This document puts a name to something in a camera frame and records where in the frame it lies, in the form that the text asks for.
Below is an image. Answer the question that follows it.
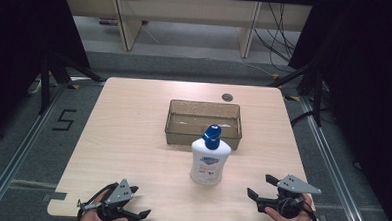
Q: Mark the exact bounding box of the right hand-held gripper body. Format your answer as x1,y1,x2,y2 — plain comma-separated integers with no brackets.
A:
255,172,323,221

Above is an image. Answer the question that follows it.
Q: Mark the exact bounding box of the clear brown plastic container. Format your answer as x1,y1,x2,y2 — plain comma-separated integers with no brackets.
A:
163,98,245,152

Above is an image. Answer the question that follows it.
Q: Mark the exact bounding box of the black curtain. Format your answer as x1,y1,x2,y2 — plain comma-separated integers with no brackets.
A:
0,0,94,154
280,0,392,221

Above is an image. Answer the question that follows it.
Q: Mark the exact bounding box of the metal floor rail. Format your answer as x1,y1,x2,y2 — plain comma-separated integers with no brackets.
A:
293,94,377,221
0,81,69,221

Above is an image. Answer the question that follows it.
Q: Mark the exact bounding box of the beige wooden desk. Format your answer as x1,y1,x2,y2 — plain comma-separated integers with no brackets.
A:
60,0,314,61

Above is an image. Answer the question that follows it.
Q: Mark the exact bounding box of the person's left hand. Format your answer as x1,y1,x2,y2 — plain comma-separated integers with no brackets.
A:
77,187,130,221

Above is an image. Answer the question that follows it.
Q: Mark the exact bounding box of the bundle of black cables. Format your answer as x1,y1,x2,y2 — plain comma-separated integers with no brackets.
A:
251,1,301,75

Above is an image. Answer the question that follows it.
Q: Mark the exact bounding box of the white cable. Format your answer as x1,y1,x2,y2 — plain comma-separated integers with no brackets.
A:
240,59,281,78

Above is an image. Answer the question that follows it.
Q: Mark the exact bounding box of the black metal stand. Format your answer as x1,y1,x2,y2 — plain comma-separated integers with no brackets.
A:
265,56,331,129
38,51,106,118

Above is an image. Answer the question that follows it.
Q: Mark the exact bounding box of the white pump bottle blue cap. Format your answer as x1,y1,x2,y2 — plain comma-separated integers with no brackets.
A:
189,122,233,187

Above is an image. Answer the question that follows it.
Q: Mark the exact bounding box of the black gripper strap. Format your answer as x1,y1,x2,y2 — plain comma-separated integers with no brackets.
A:
298,198,322,221
77,180,119,221

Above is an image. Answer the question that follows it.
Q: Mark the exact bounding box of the thick black floor cable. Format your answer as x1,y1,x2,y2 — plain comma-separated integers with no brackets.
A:
288,107,319,129

